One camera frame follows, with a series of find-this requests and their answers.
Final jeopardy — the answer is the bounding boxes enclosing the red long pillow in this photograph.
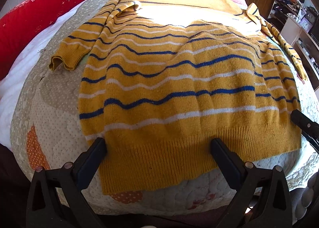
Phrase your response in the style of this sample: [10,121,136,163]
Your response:
[0,0,130,82]

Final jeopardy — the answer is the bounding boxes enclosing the white shelf cabinet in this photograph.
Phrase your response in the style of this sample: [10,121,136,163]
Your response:
[281,16,318,91]

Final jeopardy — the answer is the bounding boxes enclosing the small white clock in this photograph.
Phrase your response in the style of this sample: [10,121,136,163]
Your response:
[299,17,312,33]

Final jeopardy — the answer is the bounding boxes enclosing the yellow striped knit sweater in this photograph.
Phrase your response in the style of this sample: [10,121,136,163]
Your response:
[49,0,305,194]

